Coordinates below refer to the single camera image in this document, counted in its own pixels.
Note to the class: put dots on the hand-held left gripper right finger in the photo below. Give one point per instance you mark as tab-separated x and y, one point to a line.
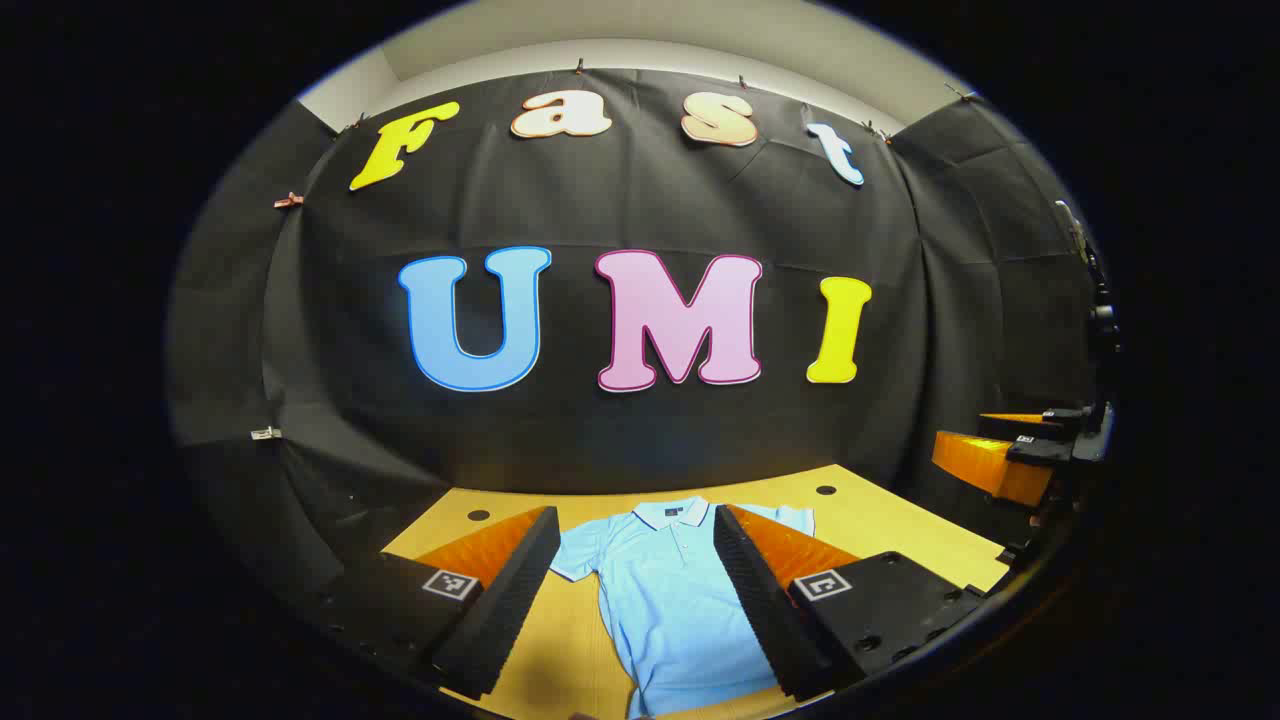
760	600

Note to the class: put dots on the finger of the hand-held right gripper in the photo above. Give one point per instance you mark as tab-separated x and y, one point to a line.
1050	420
985	462

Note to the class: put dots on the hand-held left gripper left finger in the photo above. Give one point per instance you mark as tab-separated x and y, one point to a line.
505	600

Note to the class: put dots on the light blue T-shirt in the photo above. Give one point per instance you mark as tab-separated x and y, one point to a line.
660	610

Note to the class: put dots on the black backdrop cloth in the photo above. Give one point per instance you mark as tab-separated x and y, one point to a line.
640	430

